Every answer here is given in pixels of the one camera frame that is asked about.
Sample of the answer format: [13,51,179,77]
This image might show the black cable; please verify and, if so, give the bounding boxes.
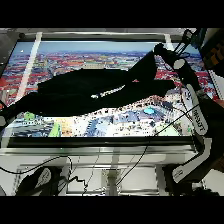
[0,155,74,184]
[171,29,202,60]
[114,104,201,188]

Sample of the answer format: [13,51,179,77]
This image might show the black jeans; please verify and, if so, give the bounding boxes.
[7,43,178,118]

